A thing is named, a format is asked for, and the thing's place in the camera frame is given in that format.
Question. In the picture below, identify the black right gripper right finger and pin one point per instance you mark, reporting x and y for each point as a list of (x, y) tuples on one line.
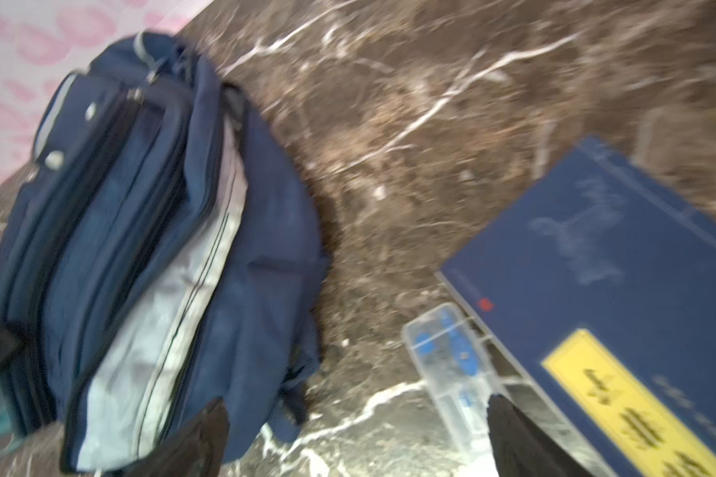
[(521, 449)]

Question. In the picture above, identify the navy blue book yellow label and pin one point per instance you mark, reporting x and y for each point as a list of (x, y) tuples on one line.
[(599, 284)]

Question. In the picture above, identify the clear plastic pen case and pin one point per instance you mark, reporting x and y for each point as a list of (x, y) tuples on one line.
[(458, 372)]

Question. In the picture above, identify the navy blue student backpack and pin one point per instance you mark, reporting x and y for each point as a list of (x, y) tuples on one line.
[(166, 253)]

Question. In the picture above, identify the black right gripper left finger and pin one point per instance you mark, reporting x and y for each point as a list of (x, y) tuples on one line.
[(197, 449)]

